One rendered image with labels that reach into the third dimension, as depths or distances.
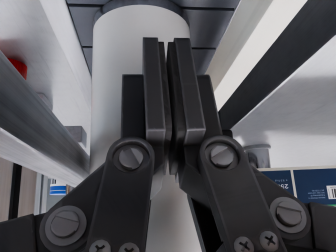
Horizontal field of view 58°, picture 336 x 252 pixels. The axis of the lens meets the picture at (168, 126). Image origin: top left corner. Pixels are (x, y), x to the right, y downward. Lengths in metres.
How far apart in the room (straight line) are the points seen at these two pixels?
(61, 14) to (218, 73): 0.09
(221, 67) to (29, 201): 0.28
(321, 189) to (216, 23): 0.40
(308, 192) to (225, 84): 0.38
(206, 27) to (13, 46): 0.19
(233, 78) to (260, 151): 0.36
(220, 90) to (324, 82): 0.13
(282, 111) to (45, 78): 0.26
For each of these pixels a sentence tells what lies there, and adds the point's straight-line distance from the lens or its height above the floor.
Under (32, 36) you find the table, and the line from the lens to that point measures 0.29.
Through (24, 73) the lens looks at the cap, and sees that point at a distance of 0.34.
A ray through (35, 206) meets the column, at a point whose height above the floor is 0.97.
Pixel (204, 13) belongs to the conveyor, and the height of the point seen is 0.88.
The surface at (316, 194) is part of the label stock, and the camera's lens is 0.53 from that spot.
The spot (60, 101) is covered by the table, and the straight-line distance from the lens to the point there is 0.43.
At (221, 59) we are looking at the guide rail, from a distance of 0.16.
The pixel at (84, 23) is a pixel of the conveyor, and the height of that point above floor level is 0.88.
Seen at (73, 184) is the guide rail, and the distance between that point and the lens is 0.16.
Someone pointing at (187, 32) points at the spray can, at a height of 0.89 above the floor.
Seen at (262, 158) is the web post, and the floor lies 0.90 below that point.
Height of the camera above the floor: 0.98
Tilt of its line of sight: 16 degrees down
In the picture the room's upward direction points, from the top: 177 degrees clockwise
